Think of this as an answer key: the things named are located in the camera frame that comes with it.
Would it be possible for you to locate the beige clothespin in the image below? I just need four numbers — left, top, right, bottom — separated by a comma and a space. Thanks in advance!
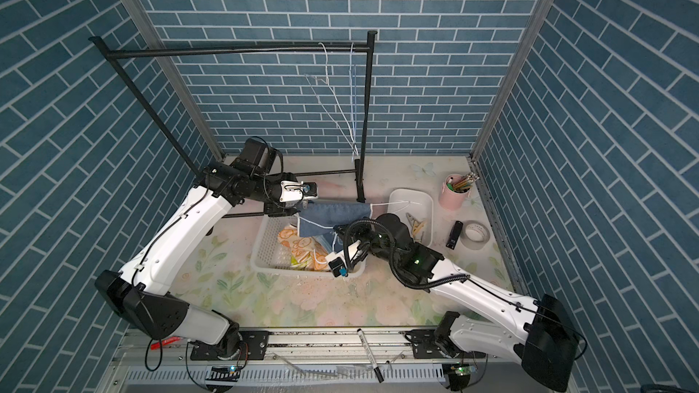
406, 213, 428, 243

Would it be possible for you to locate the light blue wire hanger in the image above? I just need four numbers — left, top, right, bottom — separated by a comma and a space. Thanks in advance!
349, 44, 358, 146

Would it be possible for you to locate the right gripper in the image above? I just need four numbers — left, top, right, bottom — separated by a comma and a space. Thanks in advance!
334, 218, 402, 269

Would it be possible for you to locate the black corrugated cable hose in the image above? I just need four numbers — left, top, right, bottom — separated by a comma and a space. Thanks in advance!
342, 217, 471, 291

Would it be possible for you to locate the orange bunny towel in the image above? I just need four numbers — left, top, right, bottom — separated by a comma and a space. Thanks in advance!
277, 225, 329, 272

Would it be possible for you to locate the white perforated plastic basket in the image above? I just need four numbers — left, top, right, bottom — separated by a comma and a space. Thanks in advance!
250, 217, 333, 278

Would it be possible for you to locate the pink metal pen bucket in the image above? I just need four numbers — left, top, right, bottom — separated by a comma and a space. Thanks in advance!
438, 174, 471, 211

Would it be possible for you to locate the red marker on rail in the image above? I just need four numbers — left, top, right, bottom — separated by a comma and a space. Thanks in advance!
149, 336, 181, 350

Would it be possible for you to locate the white wire hanger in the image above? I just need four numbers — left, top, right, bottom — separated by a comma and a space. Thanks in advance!
304, 42, 360, 159
367, 203, 388, 216

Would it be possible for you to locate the black clothes rack frame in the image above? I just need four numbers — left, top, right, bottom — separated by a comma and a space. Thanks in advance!
89, 30, 378, 203

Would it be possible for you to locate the roll of tape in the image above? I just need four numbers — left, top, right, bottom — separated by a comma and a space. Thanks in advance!
461, 220, 491, 250

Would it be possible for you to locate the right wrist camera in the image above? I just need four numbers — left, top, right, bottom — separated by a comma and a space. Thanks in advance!
326, 252, 355, 278

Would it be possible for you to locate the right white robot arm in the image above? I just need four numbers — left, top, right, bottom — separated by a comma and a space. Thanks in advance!
331, 213, 587, 392

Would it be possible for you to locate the bundle of coloured pencils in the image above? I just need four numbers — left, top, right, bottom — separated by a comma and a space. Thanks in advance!
450, 173, 480, 193

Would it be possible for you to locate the blue bear towel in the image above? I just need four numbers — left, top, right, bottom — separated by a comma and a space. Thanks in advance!
297, 200, 371, 253

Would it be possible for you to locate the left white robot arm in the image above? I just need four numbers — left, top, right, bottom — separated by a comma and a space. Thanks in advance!
96, 138, 318, 360

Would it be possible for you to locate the black marker on rail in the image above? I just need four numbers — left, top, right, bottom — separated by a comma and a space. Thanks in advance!
357, 329, 385, 383

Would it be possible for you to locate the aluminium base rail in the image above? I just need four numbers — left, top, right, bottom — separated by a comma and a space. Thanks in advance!
98, 327, 545, 392

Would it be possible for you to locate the white rectangular tray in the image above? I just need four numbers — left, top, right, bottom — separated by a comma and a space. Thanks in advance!
388, 188, 434, 247

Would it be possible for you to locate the black object beside tape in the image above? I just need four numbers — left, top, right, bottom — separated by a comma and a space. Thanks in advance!
445, 220, 463, 250

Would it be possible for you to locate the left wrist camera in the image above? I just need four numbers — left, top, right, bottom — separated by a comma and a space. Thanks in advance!
280, 180, 319, 203

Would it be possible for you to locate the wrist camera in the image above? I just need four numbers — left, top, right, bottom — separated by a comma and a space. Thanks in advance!
280, 180, 319, 203
326, 252, 355, 278

